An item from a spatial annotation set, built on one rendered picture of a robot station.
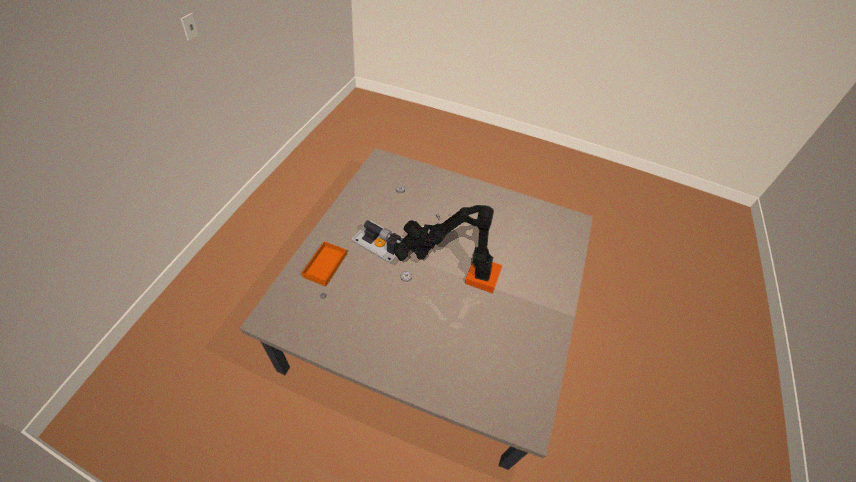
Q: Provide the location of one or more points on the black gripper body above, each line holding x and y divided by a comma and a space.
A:
401, 252

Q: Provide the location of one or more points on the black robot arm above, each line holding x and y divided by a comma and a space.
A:
482, 259

